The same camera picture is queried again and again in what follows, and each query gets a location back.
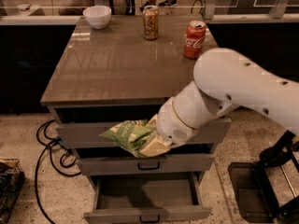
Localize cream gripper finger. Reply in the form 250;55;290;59
139;134;172;157
147;114;158;128

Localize green jalapeno chip bag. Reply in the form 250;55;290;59
99;119;155;158

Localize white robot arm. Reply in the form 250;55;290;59
139;48;299;157

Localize middle grey drawer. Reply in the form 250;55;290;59
78;145;214;175

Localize grey drawer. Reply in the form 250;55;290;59
57;105;232;148
78;145;214;175
84;172;211;224

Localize bottom grey drawer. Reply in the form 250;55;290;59
84;172;211;224

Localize grey drawer cabinet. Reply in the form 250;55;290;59
40;14;245;224

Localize top grey drawer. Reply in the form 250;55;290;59
57;105;232;148

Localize red coca-cola can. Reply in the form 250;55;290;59
184;21;206;59

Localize gold soda can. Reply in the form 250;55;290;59
143;5;159;40

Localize white bowl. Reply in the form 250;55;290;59
83;6;112;29

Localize basket with items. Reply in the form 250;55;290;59
0;159;25;224

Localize black floor cables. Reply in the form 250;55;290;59
34;119;82;224

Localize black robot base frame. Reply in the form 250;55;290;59
228;131;299;224

